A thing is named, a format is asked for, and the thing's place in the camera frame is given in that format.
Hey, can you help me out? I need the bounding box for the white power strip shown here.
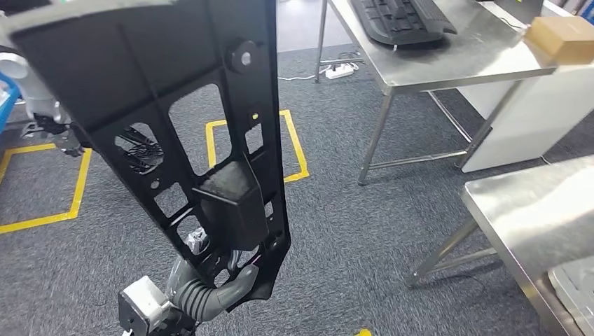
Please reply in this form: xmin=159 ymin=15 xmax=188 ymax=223
xmin=324 ymin=63 xmax=356 ymax=80

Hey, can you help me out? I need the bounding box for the white power cable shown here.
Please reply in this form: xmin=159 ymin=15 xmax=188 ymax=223
xmin=277 ymin=69 xmax=328 ymax=83

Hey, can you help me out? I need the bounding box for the white robot with black hand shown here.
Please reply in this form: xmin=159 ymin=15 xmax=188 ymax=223
xmin=0 ymin=43 xmax=164 ymax=176

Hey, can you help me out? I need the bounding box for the long black plastic car part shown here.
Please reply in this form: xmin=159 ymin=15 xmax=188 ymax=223
xmin=9 ymin=0 xmax=292 ymax=312

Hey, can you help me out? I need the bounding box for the stainless steel workbench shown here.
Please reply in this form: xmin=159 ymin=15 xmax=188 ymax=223
xmin=406 ymin=155 xmax=594 ymax=336
xmin=315 ymin=0 xmax=558 ymax=186

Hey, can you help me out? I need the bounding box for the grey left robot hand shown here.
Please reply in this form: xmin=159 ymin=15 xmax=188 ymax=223
xmin=215 ymin=264 xmax=261 ymax=311

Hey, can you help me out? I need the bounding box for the dark grey flat case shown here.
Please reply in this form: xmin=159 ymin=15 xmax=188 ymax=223
xmin=492 ymin=0 xmax=544 ymax=24

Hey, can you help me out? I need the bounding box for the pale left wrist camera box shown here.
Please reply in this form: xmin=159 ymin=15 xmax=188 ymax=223
xmin=118 ymin=276 xmax=174 ymax=336

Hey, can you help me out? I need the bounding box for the brown cardboard box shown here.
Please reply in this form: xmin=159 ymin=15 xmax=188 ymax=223
xmin=524 ymin=16 xmax=594 ymax=66

